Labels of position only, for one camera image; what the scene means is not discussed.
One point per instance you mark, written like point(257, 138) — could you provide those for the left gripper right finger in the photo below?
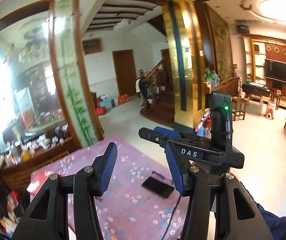
point(237, 217)

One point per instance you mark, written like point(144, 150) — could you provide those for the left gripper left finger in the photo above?
point(47, 215)

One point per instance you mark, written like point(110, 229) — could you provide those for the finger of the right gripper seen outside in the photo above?
point(158, 135)

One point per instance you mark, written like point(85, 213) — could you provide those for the black smartphone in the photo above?
point(158, 187)

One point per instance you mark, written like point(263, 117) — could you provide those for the striped ribbon tag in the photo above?
point(203, 120)

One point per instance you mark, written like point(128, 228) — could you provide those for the small wooden stool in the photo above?
point(238, 108)

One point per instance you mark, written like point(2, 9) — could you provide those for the red floral box lid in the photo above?
point(38, 178)

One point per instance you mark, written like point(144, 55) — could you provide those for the purple floral bedspread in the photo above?
point(127, 210)

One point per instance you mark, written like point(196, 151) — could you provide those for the wooden stair railing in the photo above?
point(154, 80)

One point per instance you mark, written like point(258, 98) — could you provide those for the wooden dresser counter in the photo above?
point(17, 176)

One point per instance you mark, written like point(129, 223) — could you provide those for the brown wooden door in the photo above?
point(125, 71)

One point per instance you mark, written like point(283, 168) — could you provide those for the television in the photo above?
point(275, 70)

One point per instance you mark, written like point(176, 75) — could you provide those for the black frame eyeglasses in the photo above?
point(160, 176)

